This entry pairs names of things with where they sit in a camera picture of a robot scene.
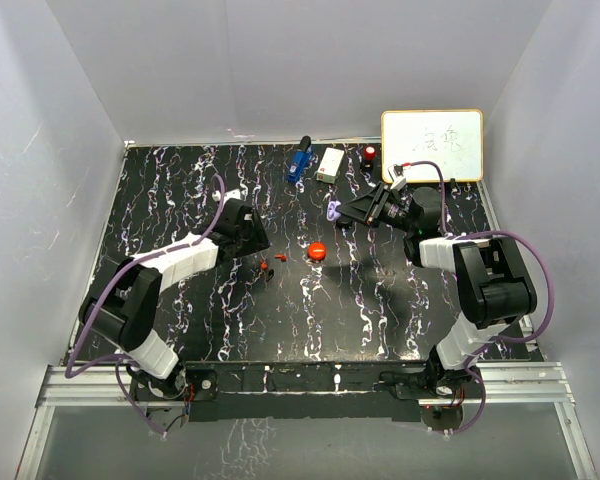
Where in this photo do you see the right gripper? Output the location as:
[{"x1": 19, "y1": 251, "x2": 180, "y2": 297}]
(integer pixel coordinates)
[{"x1": 337, "y1": 182, "x2": 417, "y2": 234}]

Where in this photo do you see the purple earbud case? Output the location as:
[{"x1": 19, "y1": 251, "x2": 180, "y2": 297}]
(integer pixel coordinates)
[{"x1": 326, "y1": 200, "x2": 341, "y2": 222}]

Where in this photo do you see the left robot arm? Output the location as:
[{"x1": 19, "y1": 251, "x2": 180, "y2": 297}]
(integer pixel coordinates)
[{"x1": 79, "y1": 198, "x2": 270, "y2": 399}]

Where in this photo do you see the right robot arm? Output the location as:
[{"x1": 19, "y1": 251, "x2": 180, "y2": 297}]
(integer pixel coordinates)
[{"x1": 335, "y1": 183, "x2": 537, "y2": 397}]

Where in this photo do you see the orange earbud case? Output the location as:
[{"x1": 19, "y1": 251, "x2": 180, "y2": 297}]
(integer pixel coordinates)
[{"x1": 307, "y1": 242, "x2": 326, "y2": 262}]

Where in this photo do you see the white box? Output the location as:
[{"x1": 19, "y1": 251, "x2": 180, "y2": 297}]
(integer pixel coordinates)
[{"x1": 316, "y1": 147, "x2": 344, "y2": 184}]

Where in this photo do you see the red black button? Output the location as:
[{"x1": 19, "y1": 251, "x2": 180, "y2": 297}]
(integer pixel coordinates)
[{"x1": 361, "y1": 145, "x2": 376, "y2": 170}]

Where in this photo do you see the blue black tool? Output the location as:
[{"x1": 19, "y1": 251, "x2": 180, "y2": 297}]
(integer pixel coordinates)
[{"x1": 287, "y1": 135, "x2": 313, "y2": 183}]

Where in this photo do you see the white whiteboard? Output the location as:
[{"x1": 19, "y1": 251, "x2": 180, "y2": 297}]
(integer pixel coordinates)
[{"x1": 381, "y1": 109, "x2": 484, "y2": 183}]

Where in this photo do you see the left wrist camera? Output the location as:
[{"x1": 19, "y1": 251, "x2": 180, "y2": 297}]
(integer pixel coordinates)
[{"x1": 212, "y1": 189, "x2": 244, "y2": 202}]

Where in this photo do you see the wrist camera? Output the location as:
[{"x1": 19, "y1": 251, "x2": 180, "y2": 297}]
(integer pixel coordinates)
[
  {"x1": 386, "y1": 164, "x2": 407, "y2": 192},
  {"x1": 212, "y1": 189, "x2": 244, "y2": 202}
]

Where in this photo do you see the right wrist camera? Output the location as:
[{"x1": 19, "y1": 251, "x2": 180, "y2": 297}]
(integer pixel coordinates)
[{"x1": 386, "y1": 164, "x2": 407, "y2": 192}]

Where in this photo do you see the aluminium rail frame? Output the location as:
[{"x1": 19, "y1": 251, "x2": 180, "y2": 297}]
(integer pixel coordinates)
[{"x1": 16, "y1": 361, "x2": 596, "y2": 479}]

